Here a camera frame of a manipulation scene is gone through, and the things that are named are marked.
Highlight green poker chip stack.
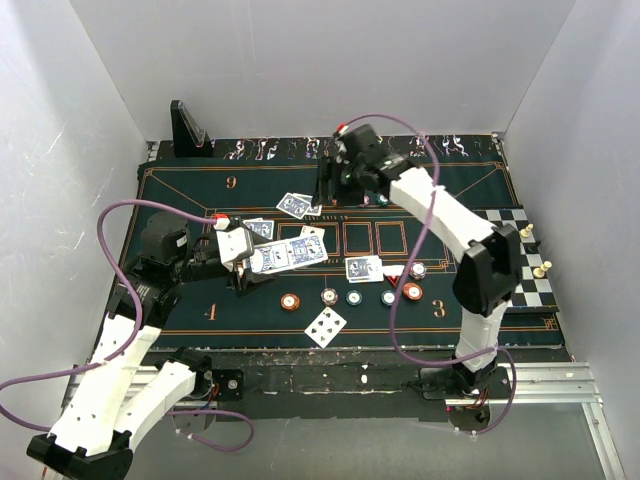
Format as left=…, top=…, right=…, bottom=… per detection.
left=345, top=290, right=362, bottom=306

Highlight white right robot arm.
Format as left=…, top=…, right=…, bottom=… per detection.
left=313, top=124, right=522, bottom=398

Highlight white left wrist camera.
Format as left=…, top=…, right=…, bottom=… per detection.
left=216, top=226, right=254, bottom=271

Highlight black white chessboard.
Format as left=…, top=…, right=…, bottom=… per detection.
left=475, top=206, right=559, bottom=314

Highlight red triangular dealer button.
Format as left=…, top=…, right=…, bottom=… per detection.
left=382, top=264, right=404, bottom=287

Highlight orange poker chip stack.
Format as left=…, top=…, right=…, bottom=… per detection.
left=280, top=293, right=300, bottom=311

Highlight orange chips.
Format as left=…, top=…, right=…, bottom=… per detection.
left=403, top=282, right=423, bottom=301

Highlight white chess piece upper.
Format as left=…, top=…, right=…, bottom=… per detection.
left=520, top=224, right=534, bottom=238

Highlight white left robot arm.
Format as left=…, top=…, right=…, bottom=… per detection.
left=26, top=207, right=272, bottom=479

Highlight dark green poker mat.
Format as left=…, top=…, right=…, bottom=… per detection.
left=102, top=133, right=566, bottom=351

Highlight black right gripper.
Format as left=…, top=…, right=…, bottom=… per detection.
left=309, top=157, right=365, bottom=208

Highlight six of spades card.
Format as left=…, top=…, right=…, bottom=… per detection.
left=304, top=307, right=347, bottom=348

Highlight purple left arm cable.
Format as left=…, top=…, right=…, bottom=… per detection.
left=0, top=199, right=256, bottom=452

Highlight blue playing card deck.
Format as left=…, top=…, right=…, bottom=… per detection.
left=247, top=235, right=328, bottom=274

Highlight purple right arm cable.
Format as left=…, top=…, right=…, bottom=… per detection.
left=339, top=114, right=516, bottom=437

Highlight blue backed playing card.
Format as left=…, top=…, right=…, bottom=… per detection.
left=276, top=192, right=311, bottom=220

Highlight black chess piece right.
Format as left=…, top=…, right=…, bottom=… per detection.
left=526, top=241, right=540, bottom=254

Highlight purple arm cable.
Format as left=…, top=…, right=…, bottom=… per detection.
left=0, top=199, right=256, bottom=452
left=339, top=114, right=516, bottom=437

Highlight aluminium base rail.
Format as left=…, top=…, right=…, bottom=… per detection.
left=63, top=361, right=625, bottom=479

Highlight black card shoe holder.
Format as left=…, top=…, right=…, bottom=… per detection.
left=170, top=100, right=213, bottom=158

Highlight white chess piece lower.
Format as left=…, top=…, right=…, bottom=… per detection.
left=532, top=261, right=552, bottom=279

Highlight white chess piece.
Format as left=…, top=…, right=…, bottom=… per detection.
left=520, top=224, right=534, bottom=238
left=532, top=261, right=552, bottom=279

